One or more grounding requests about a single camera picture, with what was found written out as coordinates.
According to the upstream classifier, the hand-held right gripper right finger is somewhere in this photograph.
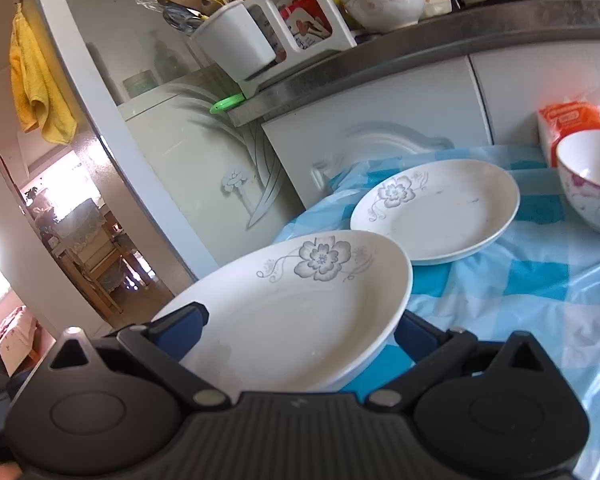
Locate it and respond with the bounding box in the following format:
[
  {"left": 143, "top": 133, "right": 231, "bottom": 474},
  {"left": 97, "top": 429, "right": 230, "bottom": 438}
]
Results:
[{"left": 364, "top": 310, "right": 553, "bottom": 408}]

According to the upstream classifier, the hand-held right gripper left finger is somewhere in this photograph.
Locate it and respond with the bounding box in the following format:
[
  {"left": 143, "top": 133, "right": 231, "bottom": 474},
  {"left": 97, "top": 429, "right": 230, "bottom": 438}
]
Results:
[{"left": 47, "top": 302, "right": 233, "bottom": 409}]

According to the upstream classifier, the large white grey-flower plate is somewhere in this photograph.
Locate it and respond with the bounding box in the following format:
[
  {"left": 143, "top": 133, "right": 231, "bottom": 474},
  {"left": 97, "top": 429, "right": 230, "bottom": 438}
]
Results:
[{"left": 152, "top": 230, "right": 413, "bottom": 393}]

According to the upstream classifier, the wooden chair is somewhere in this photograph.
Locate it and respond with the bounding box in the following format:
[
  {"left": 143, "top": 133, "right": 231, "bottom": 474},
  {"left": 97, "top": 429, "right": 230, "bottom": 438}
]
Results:
[{"left": 55, "top": 200, "right": 141, "bottom": 316}]

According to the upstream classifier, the blue checked plastic tablecloth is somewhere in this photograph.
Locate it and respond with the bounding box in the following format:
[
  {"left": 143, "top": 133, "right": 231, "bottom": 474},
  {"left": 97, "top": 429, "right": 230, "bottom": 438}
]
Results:
[{"left": 272, "top": 144, "right": 600, "bottom": 480}]

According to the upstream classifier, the small white grey-flower plate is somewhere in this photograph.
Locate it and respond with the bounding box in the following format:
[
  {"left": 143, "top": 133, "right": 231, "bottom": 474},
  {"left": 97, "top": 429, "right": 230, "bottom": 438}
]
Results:
[{"left": 350, "top": 159, "right": 522, "bottom": 266}]

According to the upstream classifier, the frosted glass sliding door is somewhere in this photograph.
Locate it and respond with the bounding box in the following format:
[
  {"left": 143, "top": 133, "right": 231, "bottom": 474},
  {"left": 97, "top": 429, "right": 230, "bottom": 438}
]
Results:
[{"left": 27, "top": 0, "right": 306, "bottom": 281}]

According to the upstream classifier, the white pink-flower bowl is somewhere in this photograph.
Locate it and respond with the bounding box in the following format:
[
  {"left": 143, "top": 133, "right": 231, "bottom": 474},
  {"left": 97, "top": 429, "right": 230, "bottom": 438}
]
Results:
[{"left": 556, "top": 130, "right": 600, "bottom": 239}]

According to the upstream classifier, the green plastic clip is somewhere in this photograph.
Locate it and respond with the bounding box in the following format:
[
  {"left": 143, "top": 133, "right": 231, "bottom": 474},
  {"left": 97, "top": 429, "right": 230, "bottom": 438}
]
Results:
[{"left": 209, "top": 94, "right": 246, "bottom": 115}]

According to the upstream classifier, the white cabinet door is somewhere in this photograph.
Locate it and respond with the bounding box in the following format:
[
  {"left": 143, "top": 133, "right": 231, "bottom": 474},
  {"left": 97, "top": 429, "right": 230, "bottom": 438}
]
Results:
[
  {"left": 469, "top": 40, "right": 600, "bottom": 148},
  {"left": 261, "top": 55, "right": 493, "bottom": 211}
]

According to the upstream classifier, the orange tissue pack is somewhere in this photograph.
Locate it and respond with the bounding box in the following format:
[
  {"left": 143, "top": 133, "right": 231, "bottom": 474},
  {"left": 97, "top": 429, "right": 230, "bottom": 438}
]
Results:
[{"left": 536, "top": 87, "right": 600, "bottom": 168}]

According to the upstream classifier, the yellow towel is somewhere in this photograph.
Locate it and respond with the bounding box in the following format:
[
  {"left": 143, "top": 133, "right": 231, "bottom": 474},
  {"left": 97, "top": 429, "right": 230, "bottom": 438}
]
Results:
[{"left": 9, "top": 2, "right": 78, "bottom": 146}]

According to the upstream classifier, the white utensil holder cup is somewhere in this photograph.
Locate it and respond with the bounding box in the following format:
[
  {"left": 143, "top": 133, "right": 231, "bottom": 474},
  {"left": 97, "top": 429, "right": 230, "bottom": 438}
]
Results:
[{"left": 190, "top": 0, "right": 277, "bottom": 82}]

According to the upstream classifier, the stainless steel kitchen counter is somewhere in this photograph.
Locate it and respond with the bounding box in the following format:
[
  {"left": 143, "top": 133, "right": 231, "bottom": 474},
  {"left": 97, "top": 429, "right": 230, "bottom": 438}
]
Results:
[{"left": 227, "top": 0, "right": 600, "bottom": 128}]

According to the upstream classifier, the metal utensil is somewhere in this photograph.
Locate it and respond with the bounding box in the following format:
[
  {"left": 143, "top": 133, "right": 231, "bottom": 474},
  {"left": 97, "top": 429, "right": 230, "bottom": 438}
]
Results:
[{"left": 162, "top": 5, "right": 206, "bottom": 36}]

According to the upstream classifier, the white floral bowl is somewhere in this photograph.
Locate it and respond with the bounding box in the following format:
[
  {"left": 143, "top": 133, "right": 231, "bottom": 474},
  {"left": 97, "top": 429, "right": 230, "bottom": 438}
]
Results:
[{"left": 341, "top": 0, "right": 426, "bottom": 32}]

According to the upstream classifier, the red and white packet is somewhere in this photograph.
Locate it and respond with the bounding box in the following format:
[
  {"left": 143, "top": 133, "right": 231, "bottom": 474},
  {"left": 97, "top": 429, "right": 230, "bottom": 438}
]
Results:
[{"left": 279, "top": 0, "right": 333, "bottom": 51}]

